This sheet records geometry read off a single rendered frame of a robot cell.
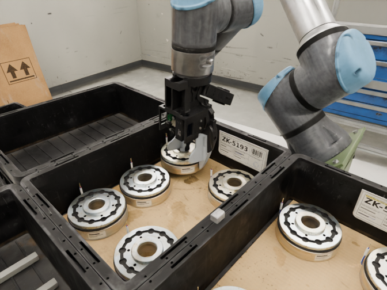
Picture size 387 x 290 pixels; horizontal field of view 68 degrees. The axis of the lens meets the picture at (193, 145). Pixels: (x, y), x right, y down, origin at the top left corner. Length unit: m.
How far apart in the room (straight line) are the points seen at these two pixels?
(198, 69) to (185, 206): 0.26
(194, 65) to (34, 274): 0.41
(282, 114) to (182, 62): 0.33
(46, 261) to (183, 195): 0.27
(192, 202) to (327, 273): 0.26
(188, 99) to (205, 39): 0.11
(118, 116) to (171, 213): 0.47
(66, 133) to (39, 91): 2.39
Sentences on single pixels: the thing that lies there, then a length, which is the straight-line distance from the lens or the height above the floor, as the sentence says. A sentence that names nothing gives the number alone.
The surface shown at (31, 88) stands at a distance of 3.25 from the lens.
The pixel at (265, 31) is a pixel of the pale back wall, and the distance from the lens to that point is 3.30.
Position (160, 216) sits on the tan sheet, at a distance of 0.56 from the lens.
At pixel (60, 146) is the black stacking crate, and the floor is 0.83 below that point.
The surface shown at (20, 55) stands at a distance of 3.24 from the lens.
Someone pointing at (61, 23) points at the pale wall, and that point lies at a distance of 3.65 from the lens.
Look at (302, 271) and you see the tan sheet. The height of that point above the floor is 0.83.
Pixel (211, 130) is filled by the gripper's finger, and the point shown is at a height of 0.96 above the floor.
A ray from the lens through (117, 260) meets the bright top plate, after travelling 0.47.
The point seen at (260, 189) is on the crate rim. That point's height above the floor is 0.93.
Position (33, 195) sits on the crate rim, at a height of 0.93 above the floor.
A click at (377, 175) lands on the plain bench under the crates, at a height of 0.70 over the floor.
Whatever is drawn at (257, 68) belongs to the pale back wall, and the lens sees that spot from 3.41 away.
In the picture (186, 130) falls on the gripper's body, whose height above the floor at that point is 0.99.
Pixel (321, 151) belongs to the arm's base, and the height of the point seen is 0.87.
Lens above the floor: 1.23
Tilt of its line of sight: 32 degrees down
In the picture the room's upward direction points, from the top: straight up
